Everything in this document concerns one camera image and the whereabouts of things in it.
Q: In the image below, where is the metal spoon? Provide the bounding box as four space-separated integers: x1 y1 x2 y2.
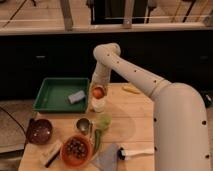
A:
89 121 93 144

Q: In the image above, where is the dark red bowl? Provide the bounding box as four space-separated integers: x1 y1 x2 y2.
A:
26 119 53 145

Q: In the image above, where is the white black handled brush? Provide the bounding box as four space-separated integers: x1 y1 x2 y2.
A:
117 147 154 160

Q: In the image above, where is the yellow banana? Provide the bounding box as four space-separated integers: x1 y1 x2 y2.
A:
122 86 140 94

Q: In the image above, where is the red apple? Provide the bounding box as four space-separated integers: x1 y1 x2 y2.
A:
92 87 104 99

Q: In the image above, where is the green plastic tray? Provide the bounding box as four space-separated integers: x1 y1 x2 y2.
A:
33 77 89 113

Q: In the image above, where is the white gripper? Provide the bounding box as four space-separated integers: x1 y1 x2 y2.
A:
91 70 109 98

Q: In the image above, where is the orange bowl with beans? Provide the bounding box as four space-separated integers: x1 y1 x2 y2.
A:
60 135 92 169

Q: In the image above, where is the blue grey sponge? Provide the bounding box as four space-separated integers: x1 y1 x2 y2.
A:
68 90 86 104

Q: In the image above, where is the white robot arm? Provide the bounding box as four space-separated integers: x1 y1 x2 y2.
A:
92 43 211 171

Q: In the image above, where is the wooden block eraser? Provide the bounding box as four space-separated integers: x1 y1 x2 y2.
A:
40 140 62 167

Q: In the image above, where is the white paper cup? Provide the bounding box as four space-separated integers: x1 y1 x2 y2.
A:
91 98 105 113

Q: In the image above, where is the metal measuring cup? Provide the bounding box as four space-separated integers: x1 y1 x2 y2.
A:
76 118 90 135

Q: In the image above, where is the small green cup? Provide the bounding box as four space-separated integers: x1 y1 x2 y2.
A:
97 114 111 131

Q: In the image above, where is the grey cloth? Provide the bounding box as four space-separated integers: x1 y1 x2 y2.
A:
91 144 119 171

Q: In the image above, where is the green chili pepper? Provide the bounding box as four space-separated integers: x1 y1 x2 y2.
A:
93 129 102 154

